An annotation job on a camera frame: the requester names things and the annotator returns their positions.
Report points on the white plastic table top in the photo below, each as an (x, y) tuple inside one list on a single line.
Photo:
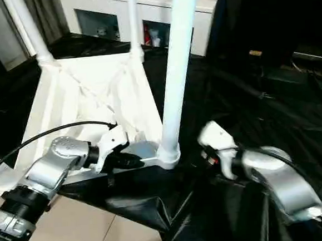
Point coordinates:
[(65, 105)]

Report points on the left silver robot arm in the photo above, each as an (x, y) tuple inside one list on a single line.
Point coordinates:
[(50, 168)]

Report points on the black shiny mat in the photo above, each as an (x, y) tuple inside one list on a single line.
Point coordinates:
[(260, 104)]

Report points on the small pale label tag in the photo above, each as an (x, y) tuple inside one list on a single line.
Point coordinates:
[(255, 53)]

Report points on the small red packet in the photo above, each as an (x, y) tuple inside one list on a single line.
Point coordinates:
[(146, 35)]

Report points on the long black bar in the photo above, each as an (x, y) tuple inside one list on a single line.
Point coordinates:
[(312, 56)]

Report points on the grey curtain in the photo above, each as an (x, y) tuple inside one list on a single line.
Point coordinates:
[(55, 17)]

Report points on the white glass-door cabinet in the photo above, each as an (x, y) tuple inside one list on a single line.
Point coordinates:
[(98, 2)]

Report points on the black backdrop cloth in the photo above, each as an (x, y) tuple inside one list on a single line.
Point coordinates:
[(280, 10)]

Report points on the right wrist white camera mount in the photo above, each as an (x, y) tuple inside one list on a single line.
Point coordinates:
[(218, 138)]

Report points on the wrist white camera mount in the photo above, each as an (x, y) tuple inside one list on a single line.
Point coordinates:
[(112, 138), (218, 138)]

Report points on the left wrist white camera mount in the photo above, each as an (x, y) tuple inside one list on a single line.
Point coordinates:
[(112, 138)]

